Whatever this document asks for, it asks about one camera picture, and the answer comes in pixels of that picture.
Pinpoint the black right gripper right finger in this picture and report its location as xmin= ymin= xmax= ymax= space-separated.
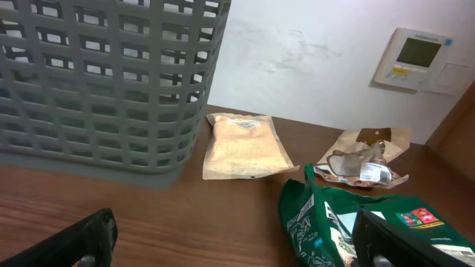
xmin=352 ymin=210 xmax=468 ymax=267

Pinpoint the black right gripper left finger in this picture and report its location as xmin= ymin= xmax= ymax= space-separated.
xmin=1 ymin=208 xmax=118 ymax=267

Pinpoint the green snack bag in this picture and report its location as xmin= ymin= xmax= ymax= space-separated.
xmin=278 ymin=165 xmax=474 ymax=266

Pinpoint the brown snack bag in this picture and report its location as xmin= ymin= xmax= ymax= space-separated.
xmin=313 ymin=128 xmax=410 ymax=189

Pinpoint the beige powder pouch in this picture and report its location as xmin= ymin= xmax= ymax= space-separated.
xmin=203 ymin=113 xmax=299 ymax=180

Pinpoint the grey plastic lattice basket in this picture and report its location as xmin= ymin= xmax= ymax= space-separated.
xmin=1 ymin=0 xmax=231 ymax=188

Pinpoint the white wall control panel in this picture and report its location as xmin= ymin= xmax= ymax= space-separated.
xmin=373 ymin=27 xmax=473 ymax=96

